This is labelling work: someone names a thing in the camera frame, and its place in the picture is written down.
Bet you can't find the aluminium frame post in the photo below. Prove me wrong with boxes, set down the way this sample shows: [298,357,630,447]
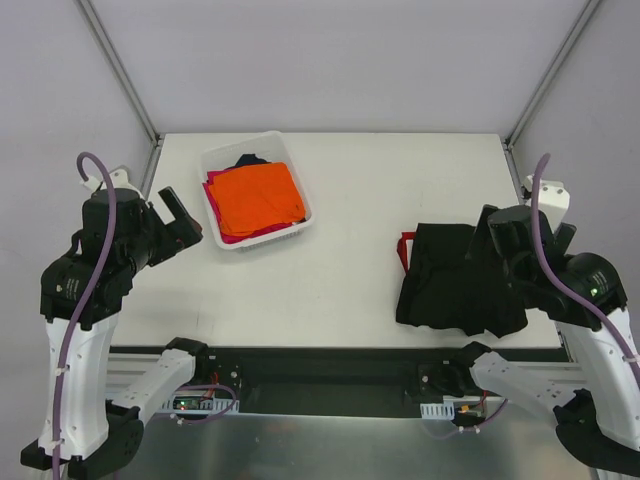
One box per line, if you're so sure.
[503,0,603,151]
[74,0,161,148]

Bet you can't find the orange t shirt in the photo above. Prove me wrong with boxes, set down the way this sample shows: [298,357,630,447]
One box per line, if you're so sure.
[212,162,307,235]

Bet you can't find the left white cable duct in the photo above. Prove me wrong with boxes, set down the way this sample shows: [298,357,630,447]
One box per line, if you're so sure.
[158,395,240,416]

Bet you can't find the left aluminium frame post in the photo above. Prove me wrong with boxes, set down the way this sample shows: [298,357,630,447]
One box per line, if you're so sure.
[74,0,161,148]

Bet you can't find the right aluminium frame post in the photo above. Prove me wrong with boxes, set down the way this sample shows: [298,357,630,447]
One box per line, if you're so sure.
[503,0,603,151]

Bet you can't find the red t shirt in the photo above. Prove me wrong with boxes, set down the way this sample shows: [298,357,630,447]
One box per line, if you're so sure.
[396,231,416,273]

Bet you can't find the pink t shirt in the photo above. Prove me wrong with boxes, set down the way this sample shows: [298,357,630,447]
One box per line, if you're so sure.
[202,171,293,245]

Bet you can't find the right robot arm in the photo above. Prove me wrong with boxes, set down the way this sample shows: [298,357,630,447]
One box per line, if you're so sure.
[441,205,639,477]

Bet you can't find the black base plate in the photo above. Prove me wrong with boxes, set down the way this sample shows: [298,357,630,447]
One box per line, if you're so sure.
[199,347,481,416]

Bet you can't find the black t shirt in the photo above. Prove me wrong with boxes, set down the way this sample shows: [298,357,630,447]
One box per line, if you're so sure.
[395,223,528,338]

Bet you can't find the white plastic basket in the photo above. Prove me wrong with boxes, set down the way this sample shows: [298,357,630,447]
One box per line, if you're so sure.
[199,131,315,251]

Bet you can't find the right white cable duct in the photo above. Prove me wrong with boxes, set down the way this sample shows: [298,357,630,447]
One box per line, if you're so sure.
[420,402,455,421]

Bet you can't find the white cable duct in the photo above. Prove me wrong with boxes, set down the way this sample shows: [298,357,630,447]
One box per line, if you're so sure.
[158,395,240,416]
[420,402,455,421]

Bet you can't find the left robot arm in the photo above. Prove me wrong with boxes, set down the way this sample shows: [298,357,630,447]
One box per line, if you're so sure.
[20,187,212,479]

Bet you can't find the dark navy t shirt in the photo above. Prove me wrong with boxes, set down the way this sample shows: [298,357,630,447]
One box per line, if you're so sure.
[234,154,269,168]

